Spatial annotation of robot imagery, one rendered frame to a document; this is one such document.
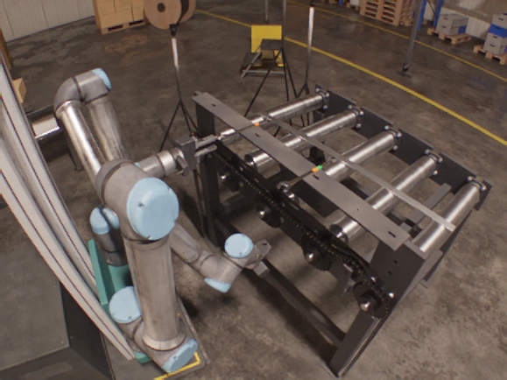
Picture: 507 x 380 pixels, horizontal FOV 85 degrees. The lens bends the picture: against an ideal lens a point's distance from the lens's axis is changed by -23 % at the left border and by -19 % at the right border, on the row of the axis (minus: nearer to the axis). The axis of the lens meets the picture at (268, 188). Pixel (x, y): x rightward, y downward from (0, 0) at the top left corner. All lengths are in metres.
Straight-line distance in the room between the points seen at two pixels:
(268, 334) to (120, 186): 1.55
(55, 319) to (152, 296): 0.60
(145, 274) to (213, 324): 1.34
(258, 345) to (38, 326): 1.23
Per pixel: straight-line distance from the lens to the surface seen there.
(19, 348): 1.42
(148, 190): 0.67
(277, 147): 1.30
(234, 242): 1.19
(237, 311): 2.15
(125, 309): 1.20
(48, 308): 1.43
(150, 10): 7.95
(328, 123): 1.99
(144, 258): 0.78
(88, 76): 1.49
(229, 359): 2.03
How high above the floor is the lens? 1.92
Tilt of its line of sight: 42 degrees down
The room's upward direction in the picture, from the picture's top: 2 degrees clockwise
